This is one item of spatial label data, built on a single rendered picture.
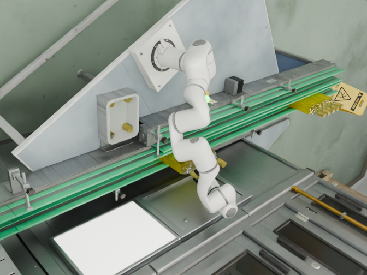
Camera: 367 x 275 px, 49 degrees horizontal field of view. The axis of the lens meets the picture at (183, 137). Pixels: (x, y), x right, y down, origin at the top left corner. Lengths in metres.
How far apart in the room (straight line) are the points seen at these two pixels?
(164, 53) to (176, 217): 0.75
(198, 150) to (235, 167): 0.83
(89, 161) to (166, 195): 0.41
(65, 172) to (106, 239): 0.34
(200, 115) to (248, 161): 0.93
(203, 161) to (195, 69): 0.36
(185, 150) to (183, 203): 0.48
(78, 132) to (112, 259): 0.59
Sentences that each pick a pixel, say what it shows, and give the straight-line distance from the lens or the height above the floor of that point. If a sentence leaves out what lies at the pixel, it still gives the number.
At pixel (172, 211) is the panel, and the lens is 1.87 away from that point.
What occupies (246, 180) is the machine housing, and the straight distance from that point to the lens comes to 2.19.
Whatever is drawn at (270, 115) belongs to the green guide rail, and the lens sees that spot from 2.66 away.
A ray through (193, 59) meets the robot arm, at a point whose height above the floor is 1.14.
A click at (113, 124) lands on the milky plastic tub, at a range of 1.94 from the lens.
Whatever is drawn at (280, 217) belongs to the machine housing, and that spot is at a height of 1.48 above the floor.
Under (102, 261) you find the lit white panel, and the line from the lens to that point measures 1.65.
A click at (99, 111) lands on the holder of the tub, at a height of 0.77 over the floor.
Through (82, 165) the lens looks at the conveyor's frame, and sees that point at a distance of 1.85.
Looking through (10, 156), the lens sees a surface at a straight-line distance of 2.38.
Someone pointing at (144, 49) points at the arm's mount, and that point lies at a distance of 1.86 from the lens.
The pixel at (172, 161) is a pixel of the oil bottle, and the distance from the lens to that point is 1.96.
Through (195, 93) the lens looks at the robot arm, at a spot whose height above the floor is 1.23.
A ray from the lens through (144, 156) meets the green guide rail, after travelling 1.94.
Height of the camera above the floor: 2.20
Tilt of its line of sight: 38 degrees down
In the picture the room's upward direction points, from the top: 121 degrees clockwise
